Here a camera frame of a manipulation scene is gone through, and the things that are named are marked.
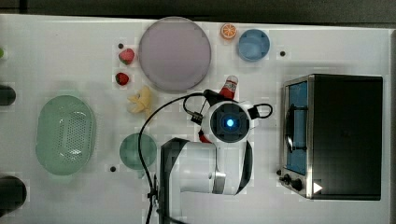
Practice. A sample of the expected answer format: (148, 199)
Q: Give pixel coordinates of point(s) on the red plush ketchup bottle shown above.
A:
(228, 91)

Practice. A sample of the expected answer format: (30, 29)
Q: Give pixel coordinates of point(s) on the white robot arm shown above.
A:
(222, 165)

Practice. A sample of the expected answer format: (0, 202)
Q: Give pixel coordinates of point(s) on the grey round plate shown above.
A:
(174, 54)

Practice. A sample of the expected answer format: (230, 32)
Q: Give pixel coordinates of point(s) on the yellow plush banana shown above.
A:
(141, 102)

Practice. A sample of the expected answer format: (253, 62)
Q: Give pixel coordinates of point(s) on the green cup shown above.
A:
(129, 151)

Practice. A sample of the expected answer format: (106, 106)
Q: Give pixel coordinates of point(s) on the red plush strawberry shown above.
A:
(122, 79)

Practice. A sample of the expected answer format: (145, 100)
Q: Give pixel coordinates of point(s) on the orange slice toy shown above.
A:
(228, 31)

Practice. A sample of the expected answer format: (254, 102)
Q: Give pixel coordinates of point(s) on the blue cup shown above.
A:
(253, 45)

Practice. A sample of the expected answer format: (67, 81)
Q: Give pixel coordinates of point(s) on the pink plush strawberry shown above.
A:
(126, 56)

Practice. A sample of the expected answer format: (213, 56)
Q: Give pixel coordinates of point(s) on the green perforated basket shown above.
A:
(65, 130)

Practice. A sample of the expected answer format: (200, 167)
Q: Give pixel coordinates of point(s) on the silver toaster oven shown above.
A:
(332, 127)

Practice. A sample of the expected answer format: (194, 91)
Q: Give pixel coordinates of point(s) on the black cylinder upper left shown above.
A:
(7, 95)

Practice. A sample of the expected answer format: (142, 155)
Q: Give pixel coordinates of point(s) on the black cylinder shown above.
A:
(7, 95)
(13, 193)

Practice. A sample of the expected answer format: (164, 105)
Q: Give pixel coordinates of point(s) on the black cylinder lower left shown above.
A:
(13, 193)

